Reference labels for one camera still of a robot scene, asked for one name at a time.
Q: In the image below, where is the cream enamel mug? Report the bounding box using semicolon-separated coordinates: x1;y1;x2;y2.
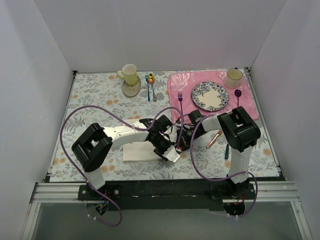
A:
223;68;243;89

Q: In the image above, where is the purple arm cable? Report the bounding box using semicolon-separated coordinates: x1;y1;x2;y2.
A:
172;113;258;219
60;105;186;227

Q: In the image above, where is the blue floral plate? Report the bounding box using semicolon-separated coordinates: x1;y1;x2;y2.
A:
191;81;229;112

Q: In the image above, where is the rainbow gold spoon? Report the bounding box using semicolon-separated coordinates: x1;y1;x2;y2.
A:
148;73;157;102

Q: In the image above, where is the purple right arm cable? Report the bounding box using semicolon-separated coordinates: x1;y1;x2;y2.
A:
172;113;258;219

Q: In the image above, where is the woven round coaster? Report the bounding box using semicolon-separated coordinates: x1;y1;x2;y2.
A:
122;76;142;98

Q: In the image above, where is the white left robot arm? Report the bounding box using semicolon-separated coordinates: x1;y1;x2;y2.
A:
71;115;180;200

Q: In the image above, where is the white cloth napkin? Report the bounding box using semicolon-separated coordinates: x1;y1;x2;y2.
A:
121;118;163;163

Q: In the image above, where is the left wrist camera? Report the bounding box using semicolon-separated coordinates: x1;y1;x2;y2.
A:
163;145;180;163

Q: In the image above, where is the pink floral placemat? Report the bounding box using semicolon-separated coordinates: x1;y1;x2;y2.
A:
167;70;259;121

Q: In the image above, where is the blue fork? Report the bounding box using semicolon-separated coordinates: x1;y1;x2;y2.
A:
145;73;151;102

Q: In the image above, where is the yellow green mug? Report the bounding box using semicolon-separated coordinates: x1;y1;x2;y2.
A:
117;64;138;86

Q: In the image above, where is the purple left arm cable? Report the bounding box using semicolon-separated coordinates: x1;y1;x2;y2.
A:
60;105;186;227

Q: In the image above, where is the purple fork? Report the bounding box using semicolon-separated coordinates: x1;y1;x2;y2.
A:
177;90;184;115

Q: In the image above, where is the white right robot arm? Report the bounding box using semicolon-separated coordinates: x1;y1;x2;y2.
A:
177;106;261;199

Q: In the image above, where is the purple spoon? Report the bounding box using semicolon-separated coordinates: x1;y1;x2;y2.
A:
234;89;242;107

